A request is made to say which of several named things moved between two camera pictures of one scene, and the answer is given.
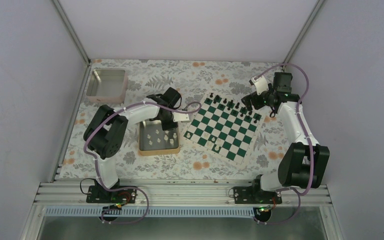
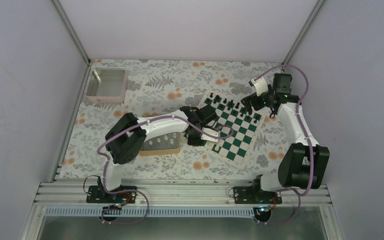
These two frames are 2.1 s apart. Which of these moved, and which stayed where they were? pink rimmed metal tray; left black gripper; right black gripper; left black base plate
Moved: left black gripper
Stayed: pink rimmed metal tray; right black gripper; left black base plate
